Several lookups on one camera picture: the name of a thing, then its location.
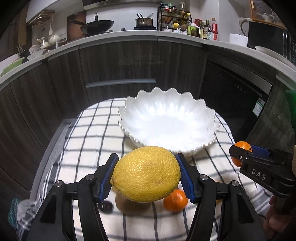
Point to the right hand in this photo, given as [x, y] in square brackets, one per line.
[275, 222]

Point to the dark cherry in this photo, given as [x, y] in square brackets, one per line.
[105, 207]

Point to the steel saucepan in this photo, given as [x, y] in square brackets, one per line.
[144, 22]

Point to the black wok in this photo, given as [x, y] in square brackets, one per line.
[95, 27]

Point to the orange mandarin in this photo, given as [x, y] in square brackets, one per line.
[243, 144]
[176, 201]

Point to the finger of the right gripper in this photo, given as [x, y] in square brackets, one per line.
[237, 153]
[260, 152]

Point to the black microwave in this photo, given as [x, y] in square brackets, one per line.
[273, 38]

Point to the dark dishwasher front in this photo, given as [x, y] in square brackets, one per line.
[237, 94]

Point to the white kettle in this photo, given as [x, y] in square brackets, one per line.
[244, 25]

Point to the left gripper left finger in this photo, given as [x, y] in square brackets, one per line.
[54, 219]

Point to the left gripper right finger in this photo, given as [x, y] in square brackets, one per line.
[238, 220]

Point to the white teapot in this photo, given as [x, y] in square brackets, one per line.
[53, 39]

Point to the red label bottle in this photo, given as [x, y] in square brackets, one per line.
[214, 29]

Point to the black spice rack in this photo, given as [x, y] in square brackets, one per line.
[168, 15]

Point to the white scalloped bowl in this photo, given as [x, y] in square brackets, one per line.
[168, 119]

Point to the yellow lemon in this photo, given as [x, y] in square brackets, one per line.
[146, 174]

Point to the white box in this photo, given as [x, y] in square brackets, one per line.
[238, 39]

